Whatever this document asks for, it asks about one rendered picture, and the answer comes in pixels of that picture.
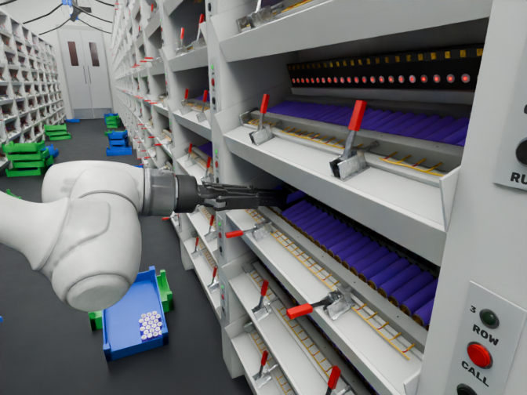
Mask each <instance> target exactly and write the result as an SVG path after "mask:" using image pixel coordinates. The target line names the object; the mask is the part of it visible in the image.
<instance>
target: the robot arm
mask: <svg viewBox="0 0 527 395"><path fill-rule="evenodd" d="M282 192H283V191H282V190H272V189H256V188H253V185H249V188H247V186H239V185H231V184H223V183H210V182H206V181H203V182H202V185H201V184H198V183H197V180H196V178H195V176H190V175H178V174H176V175H175V176H174V172H173V171H172V170H162V169H161V170H160V169H148V168H146V169H142V168H137V167H134V166H131V165H128V164H124V163H119V162H113V161H70V162H65V163H60V164H57V165H53V166H51V167H50V168H49V169H48V171H47V173H46V174H45V178H44V180H43V184H42V203H34V202H29V201H24V200H21V199H18V198H16V197H12V196H10V195H8V194H5V193H3V192H1V191H0V243H1V244H4V245H7V246H9V247H10V248H14V249H16V250H17V251H19V252H21V253H22V254H24V255H25V256H26V258H27V260H28V261H29V263H30V264H31V268H32V270H37V271H38V272H40V273H42V274H44V275H45V276H46V277H47V278H48V279H49V280H50V281H51V282H52V286H53V290H54V292H55V293H56V294H57V296H58V297H59V298H60V300H61V301H62V302H63V303H64V304H65V305H66V306H68V307H70V308H71V309H74V310H80V311H84V312H95V311H100V310H105V309H107V308H109V307H111V306H113V305H114V304H116V303H117V302H118V301H119V300H120V299H122V298H123V297H124V295H125V294H126V293H127V291H128V290H129V289H130V287H131V285H132V284H133V283H134V281H135V280H136V277H137V274H138V272H139V268H140V260H141V250H142V235H141V229H140V222H139V220H138V216H145V217H148V216H171V215H172V214H173V212H175V213H192V212H194V211H195V207H196V206H197V205H204V206H205V207H213V206H215V211H217V212H220V211H224V210H236V209H258V207H259V206H274V207H285V206H286V202H287V197H288V194H287V193H282Z"/></svg>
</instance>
